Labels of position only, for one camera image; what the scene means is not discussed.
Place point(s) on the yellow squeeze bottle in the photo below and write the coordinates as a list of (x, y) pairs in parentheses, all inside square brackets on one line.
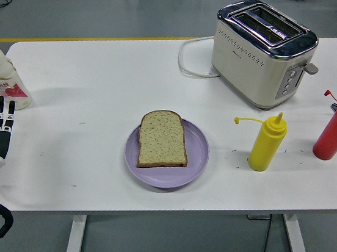
[(266, 144)]

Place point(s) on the slice of bread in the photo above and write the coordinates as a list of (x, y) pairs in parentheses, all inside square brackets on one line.
[(162, 140)]

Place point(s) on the milk bottle with pink cap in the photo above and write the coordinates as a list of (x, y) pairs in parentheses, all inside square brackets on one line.
[(2, 75)]

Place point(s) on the purple plate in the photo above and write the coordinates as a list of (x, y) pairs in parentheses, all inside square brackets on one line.
[(194, 166)]

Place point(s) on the grey box under table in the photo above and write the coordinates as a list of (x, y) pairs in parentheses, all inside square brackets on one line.
[(258, 217)]

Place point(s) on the cream and chrome toaster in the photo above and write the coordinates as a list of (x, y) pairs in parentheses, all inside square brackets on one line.
[(244, 55)]

